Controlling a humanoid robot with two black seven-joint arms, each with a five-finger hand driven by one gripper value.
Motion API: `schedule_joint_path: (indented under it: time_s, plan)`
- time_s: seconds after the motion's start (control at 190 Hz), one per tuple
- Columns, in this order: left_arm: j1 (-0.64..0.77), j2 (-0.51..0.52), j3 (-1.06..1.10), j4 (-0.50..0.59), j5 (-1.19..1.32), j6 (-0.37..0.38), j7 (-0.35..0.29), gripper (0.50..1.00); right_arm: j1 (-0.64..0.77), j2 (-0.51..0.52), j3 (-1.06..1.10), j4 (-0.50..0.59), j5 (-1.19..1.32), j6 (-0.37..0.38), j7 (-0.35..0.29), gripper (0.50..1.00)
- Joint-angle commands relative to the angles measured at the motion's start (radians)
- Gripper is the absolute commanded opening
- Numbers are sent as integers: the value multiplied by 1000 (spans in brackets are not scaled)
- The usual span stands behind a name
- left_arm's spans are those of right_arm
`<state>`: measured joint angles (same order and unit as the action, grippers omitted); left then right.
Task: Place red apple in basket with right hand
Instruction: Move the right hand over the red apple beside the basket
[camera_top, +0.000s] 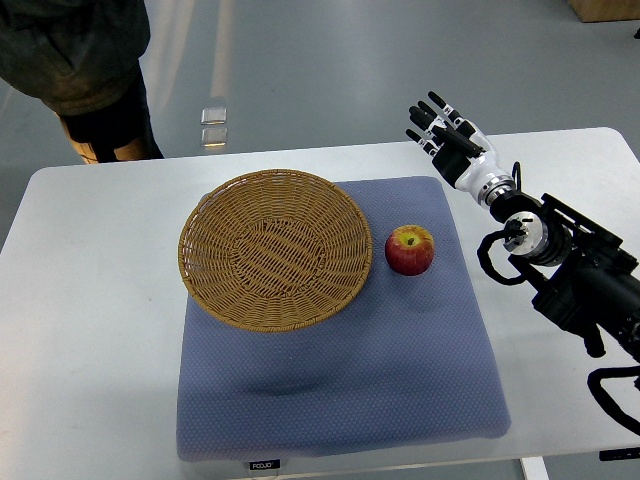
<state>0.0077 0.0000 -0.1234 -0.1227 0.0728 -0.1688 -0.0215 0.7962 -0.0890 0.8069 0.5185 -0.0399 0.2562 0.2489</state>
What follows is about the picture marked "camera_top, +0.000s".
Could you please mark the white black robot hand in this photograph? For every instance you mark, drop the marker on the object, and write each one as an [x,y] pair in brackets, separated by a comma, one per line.
[459,151]

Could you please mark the red apple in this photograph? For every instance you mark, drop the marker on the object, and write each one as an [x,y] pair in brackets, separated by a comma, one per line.
[410,250]

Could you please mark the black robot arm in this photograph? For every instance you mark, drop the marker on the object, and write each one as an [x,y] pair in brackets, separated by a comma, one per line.
[583,278]

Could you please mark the woven wicker basket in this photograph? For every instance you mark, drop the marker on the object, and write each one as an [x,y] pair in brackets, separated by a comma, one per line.
[275,251]

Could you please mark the brown cardboard box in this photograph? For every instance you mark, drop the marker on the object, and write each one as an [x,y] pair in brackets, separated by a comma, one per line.
[594,11]

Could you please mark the blue quilted cushion mat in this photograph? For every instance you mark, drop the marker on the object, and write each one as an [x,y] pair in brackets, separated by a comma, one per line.
[408,361]

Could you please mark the white table leg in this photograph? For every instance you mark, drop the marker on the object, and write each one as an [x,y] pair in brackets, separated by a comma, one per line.
[534,468]

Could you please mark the black table edge clip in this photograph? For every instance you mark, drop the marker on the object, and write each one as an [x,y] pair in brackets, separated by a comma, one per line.
[619,454]

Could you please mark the person in dark clothes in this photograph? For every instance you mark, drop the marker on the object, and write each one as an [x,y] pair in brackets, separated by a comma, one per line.
[82,60]

